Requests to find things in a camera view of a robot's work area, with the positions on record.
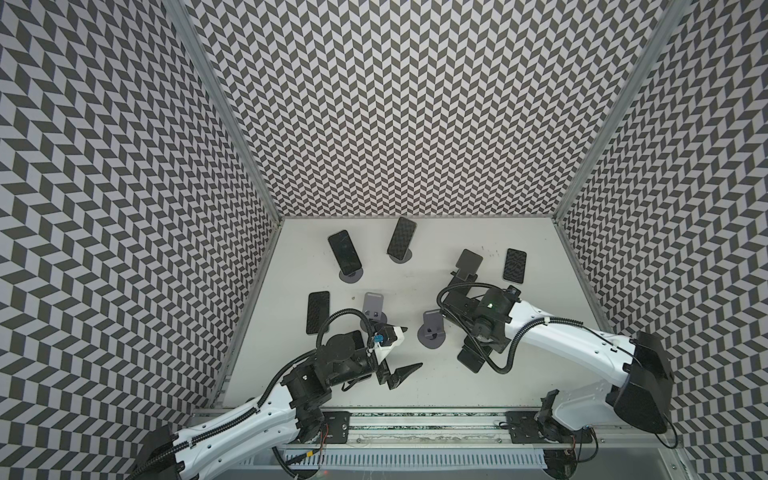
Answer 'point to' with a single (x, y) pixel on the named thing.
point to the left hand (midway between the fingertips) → (411, 349)
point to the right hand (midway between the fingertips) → (485, 331)
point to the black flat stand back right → (468, 265)
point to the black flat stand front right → (470, 359)
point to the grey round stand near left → (373, 308)
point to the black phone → (486, 342)
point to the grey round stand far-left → (351, 277)
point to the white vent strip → (417, 458)
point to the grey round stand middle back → (406, 258)
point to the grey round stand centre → (432, 333)
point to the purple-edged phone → (344, 251)
